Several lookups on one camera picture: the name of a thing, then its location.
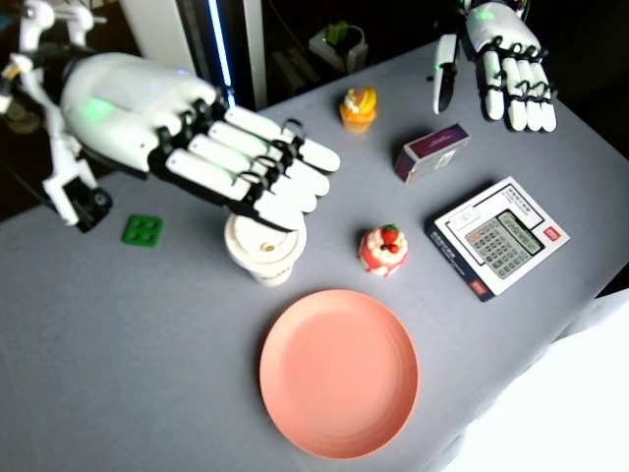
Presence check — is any white column with blue light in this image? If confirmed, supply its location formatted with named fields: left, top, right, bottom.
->
left=120, top=0, right=269, bottom=112

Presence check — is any green block with four holes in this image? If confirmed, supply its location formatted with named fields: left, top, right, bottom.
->
left=121, top=214, right=165, bottom=248

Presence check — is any toy orange cupcake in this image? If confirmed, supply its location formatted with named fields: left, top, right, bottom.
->
left=338, top=86, right=378, bottom=135

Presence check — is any purple and white small box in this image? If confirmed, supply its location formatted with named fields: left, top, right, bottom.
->
left=393, top=122, right=472, bottom=185

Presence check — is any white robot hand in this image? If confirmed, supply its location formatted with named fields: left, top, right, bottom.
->
left=431, top=1, right=559, bottom=134
left=57, top=51, right=342, bottom=233

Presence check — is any pink round plate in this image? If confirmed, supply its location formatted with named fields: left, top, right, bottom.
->
left=258, top=288, right=421, bottom=461

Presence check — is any grey power strip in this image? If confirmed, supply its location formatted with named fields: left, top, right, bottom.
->
left=308, top=20, right=370, bottom=75

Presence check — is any calculator box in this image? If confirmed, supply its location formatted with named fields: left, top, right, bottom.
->
left=424, top=175, right=572, bottom=303

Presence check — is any grey tablecloth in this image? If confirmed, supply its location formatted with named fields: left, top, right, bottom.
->
left=0, top=38, right=629, bottom=472

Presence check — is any wrist camera on white bracket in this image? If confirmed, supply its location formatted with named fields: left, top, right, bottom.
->
left=42, top=140, right=114, bottom=233

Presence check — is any toy strawberry cake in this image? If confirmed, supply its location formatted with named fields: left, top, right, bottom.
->
left=357, top=223, right=410, bottom=278

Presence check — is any cream paper cup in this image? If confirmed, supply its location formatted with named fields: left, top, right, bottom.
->
left=223, top=213, right=309, bottom=289

